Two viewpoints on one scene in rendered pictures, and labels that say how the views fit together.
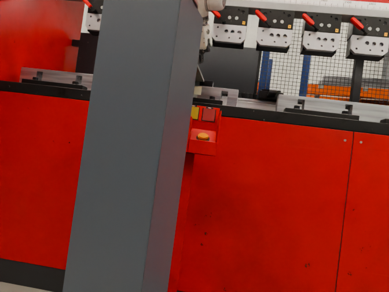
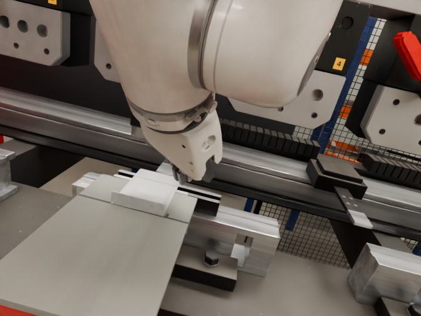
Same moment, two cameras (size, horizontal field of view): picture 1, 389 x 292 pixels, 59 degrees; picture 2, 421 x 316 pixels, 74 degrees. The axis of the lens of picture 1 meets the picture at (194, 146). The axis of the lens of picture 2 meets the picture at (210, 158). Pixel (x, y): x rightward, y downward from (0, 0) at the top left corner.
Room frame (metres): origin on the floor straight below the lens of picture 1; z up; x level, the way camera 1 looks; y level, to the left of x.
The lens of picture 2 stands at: (1.14, 0.02, 1.26)
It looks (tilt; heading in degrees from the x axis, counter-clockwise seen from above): 23 degrees down; 356
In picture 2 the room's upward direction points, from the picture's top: 13 degrees clockwise
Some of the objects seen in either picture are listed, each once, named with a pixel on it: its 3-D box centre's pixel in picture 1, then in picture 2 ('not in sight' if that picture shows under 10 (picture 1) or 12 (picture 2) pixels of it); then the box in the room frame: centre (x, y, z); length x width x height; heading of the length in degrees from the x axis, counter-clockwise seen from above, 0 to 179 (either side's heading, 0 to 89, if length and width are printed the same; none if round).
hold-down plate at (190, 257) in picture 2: (189, 101); (155, 253); (1.53, 0.05, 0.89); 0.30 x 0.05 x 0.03; 83
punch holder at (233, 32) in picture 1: (230, 27); (288, 59); (1.57, -0.09, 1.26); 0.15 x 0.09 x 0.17; 83
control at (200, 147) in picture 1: (189, 127); not in sight; (1.22, 0.03, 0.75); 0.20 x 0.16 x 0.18; 89
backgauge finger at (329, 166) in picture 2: (271, 93); (344, 189); (1.71, -0.34, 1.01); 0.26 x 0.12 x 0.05; 173
